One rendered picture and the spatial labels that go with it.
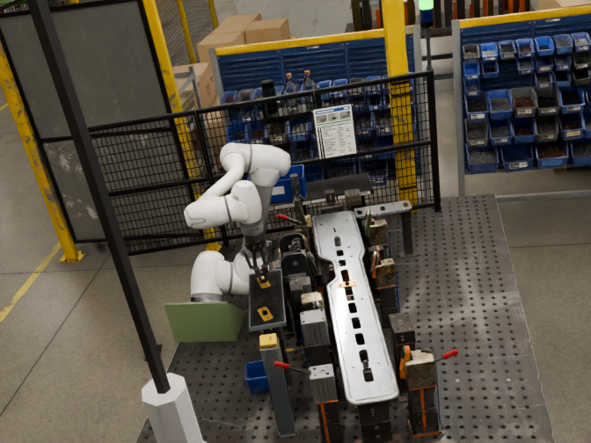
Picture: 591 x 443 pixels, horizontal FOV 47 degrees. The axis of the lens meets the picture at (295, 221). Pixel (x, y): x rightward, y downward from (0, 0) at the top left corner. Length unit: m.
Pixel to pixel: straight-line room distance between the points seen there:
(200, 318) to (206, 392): 0.37
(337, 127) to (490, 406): 1.70
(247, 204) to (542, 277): 2.64
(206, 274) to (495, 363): 1.37
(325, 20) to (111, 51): 5.01
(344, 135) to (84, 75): 2.09
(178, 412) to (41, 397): 4.29
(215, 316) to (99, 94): 2.35
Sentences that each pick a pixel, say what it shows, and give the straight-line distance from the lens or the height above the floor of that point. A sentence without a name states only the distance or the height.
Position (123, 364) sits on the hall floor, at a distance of 4.53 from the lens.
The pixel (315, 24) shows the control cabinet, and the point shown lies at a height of 0.52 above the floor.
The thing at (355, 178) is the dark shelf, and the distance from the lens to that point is 3.79.
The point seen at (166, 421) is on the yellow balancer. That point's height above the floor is 2.52.
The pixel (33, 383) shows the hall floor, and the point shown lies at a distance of 4.69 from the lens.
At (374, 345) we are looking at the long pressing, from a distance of 2.64.
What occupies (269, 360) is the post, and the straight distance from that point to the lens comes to 2.51.
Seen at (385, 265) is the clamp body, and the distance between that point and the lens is 3.00.
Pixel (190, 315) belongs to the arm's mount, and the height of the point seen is 0.86.
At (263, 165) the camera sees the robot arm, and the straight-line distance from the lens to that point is 3.09.
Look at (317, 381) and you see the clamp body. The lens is 2.47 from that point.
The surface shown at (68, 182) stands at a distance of 5.52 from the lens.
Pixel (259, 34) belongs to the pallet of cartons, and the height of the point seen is 0.99.
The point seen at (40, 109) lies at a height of 1.29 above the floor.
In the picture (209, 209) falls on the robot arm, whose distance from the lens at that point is 2.56.
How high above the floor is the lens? 2.70
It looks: 29 degrees down
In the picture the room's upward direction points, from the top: 10 degrees counter-clockwise
